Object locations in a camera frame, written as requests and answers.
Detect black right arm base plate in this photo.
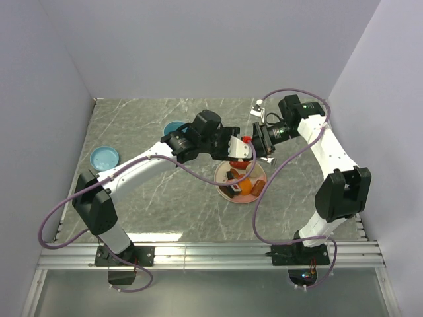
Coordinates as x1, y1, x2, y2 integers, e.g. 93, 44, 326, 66
265, 243, 330, 266

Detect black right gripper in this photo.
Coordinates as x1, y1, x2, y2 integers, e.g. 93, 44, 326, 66
245, 122, 301, 162

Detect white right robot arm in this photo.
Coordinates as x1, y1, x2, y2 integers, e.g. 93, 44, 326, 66
251, 95, 371, 265

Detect pink round plate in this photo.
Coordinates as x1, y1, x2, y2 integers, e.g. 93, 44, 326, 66
214, 161, 267, 204

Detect beige round dumpling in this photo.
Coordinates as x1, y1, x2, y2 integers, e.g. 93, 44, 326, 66
246, 164, 263, 178

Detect light blue round lid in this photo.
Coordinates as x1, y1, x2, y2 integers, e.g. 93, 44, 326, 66
89, 146, 120, 172

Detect sushi roll red centre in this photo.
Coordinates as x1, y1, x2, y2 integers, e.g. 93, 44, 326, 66
227, 184, 242, 198

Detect red sausage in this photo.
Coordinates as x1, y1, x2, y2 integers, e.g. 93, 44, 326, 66
229, 161, 250, 170

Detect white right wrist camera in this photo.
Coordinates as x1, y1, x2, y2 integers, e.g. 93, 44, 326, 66
250, 99, 265, 119

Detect light blue cylindrical container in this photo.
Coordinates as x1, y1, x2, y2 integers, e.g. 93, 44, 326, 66
163, 121, 185, 135

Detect brown grilled meat piece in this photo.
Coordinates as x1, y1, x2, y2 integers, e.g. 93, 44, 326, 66
250, 180, 266, 197

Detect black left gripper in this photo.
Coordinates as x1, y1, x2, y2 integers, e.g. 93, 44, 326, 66
200, 127, 241, 162

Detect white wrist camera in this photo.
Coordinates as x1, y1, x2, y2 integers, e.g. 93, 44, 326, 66
228, 135, 252, 160
250, 99, 265, 119

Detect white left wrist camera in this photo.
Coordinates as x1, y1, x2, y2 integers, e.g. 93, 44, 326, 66
228, 135, 252, 160

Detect sushi roll orange centre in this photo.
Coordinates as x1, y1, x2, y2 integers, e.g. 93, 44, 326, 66
225, 171, 235, 182

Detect orange fried shrimp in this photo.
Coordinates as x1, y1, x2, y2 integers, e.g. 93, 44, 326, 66
230, 168, 247, 181

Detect steel serving tongs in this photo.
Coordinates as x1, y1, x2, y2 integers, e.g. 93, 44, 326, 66
257, 157, 277, 166

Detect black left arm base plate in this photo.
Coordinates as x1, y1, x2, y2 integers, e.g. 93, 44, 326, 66
94, 245, 155, 267

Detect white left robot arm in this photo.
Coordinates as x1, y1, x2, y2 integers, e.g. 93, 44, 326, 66
72, 110, 240, 265

